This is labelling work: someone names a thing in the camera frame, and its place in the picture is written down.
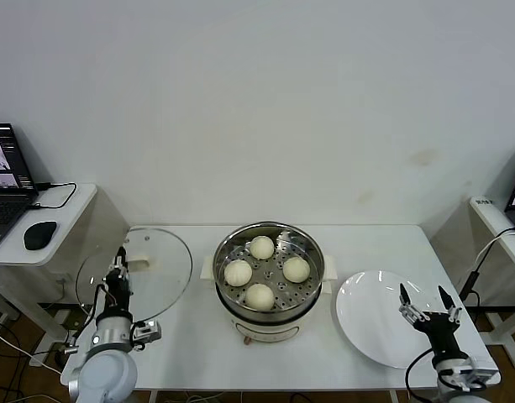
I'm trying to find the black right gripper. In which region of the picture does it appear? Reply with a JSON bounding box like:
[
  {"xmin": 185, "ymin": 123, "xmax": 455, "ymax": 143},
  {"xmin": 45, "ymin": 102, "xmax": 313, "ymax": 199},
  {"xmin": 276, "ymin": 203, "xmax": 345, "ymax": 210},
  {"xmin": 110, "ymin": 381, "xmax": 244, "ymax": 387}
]
[{"xmin": 397, "ymin": 282, "xmax": 468, "ymax": 364}]

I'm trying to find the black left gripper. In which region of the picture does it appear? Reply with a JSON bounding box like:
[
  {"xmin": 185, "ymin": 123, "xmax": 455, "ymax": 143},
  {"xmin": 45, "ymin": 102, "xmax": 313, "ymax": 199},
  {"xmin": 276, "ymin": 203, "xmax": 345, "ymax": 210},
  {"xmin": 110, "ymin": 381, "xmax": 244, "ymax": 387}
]
[{"xmin": 103, "ymin": 246, "xmax": 134, "ymax": 320}]

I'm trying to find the round glass pot lid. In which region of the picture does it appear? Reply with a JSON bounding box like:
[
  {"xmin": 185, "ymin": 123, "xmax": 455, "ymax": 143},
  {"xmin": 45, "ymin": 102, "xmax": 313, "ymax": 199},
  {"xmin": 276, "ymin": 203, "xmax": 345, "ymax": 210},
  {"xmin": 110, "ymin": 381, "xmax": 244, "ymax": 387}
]
[{"xmin": 75, "ymin": 226, "xmax": 194, "ymax": 327}]

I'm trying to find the white steamed baozi bun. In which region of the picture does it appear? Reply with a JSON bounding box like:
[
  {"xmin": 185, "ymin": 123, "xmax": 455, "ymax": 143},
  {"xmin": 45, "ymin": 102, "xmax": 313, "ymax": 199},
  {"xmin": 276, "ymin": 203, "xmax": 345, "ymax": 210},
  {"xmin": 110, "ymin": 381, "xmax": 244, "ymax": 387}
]
[
  {"xmin": 223, "ymin": 259, "xmax": 254, "ymax": 288},
  {"xmin": 281, "ymin": 255, "xmax": 312, "ymax": 283},
  {"xmin": 244, "ymin": 283, "xmax": 276, "ymax": 311},
  {"xmin": 250, "ymin": 234, "xmax": 276, "ymax": 260}
]

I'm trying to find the stainless steel steamer basket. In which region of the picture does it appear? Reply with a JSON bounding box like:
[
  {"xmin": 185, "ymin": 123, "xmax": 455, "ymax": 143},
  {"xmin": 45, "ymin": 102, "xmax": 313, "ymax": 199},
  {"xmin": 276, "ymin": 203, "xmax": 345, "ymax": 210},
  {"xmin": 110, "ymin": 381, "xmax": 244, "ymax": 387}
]
[{"xmin": 201, "ymin": 221, "xmax": 339, "ymax": 322}]

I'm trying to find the round white plate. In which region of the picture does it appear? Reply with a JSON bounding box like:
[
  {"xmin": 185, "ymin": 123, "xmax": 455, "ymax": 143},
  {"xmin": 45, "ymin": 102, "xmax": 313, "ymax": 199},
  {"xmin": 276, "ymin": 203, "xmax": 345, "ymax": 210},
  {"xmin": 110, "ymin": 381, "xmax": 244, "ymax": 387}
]
[{"xmin": 335, "ymin": 270, "xmax": 445, "ymax": 369}]

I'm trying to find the black computer mouse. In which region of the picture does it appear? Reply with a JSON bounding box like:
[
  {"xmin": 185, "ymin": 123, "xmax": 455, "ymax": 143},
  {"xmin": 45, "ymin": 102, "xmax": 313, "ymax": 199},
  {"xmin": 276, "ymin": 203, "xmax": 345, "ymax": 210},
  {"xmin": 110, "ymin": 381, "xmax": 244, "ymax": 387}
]
[{"xmin": 23, "ymin": 219, "xmax": 58, "ymax": 251}]

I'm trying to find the cream electric cooker pot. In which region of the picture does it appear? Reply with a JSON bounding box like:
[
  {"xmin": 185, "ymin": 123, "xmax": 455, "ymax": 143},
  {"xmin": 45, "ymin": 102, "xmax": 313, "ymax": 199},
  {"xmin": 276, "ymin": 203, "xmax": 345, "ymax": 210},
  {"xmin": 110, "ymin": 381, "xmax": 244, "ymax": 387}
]
[{"xmin": 214, "ymin": 279, "xmax": 332, "ymax": 346}]

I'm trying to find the black power adapter with cable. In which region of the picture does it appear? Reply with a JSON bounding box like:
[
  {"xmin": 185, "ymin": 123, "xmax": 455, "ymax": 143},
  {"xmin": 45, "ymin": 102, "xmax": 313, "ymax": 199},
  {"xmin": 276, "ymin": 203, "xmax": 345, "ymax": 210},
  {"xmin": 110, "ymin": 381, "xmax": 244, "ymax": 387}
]
[{"xmin": 458, "ymin": 228, "xmax": 515, "ymax": 312}]

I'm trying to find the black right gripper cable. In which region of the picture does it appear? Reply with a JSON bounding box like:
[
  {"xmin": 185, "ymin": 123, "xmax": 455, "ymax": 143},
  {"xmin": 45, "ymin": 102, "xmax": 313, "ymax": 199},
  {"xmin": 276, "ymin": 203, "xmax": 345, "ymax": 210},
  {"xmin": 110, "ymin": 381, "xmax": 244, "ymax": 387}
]
[{"xmin": 405, "ymin": 350, "xmax": 435, "ymax": 403}]

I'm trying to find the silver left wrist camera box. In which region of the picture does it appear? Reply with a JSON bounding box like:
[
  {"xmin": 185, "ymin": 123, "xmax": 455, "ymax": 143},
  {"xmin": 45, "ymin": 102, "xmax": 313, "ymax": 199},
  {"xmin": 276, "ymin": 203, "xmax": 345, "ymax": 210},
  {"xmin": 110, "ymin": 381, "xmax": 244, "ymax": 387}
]
[{"xmin": 129, "ymin": 319, "xmax": 163, "ymax": 344}]

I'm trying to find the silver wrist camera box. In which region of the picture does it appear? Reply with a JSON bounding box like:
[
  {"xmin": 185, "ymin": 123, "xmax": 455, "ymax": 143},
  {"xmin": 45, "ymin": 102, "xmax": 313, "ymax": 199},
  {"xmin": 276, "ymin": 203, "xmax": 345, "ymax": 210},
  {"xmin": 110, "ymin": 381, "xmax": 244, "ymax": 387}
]
[
  {"xmin": 434, "ymin": 356, "xmax": 494, "ymax": 384},
  {"xmin": 129, "ymin": 319, "xmax": 163, "ymax": 344}
]

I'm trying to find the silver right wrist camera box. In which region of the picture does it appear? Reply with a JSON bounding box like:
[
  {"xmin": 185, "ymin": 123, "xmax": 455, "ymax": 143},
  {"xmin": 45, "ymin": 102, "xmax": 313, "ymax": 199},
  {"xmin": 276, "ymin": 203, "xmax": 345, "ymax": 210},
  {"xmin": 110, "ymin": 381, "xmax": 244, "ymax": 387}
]
[{"xmin": 434, "ymin": 356, "xmax": 494, "ymax": 384}]

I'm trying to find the black laptop cable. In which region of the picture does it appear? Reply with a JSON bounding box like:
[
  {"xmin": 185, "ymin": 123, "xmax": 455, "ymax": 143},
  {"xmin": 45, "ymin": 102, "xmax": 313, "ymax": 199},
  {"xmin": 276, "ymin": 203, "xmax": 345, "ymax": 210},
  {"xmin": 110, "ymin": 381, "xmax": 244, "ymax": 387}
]
[{"xmin": 28, "ymin": 181, "xmax": 79, "ymax": 211}]

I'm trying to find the white floor cable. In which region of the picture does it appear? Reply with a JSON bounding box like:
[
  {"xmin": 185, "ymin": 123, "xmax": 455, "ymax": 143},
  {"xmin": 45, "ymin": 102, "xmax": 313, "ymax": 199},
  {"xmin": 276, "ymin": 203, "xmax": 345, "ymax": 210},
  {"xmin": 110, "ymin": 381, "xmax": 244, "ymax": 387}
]
[{"xmin": 0, "ymin": 325, "xmax": 64, "ymax": 375}]

